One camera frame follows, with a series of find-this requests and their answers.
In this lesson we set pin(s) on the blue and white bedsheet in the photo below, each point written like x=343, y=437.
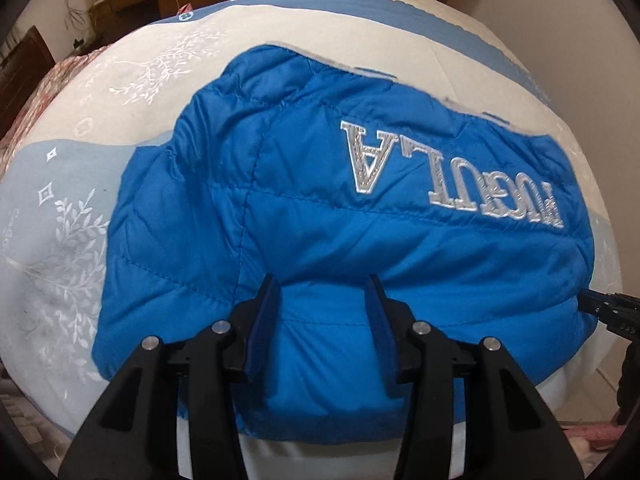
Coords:
x=125, y=110

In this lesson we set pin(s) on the blue puffer jacket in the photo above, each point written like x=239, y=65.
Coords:
x=300, y=220

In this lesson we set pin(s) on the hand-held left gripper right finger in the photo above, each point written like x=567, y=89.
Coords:
x=382, y=332

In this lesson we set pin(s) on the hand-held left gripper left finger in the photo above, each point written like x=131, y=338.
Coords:
x=261, y=330

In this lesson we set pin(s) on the pink and beige blanket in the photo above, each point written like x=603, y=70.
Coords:
x=592, y=437

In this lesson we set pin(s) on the dark wooden furniture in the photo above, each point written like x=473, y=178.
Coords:
x=25, y=60

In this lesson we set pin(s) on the pink floral quilt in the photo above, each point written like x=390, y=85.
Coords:
x=45, y=90

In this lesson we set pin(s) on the wooden desk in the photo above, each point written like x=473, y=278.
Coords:
x=140, y=0

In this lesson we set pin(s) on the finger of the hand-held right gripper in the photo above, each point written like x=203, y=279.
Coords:
x=607, y=306

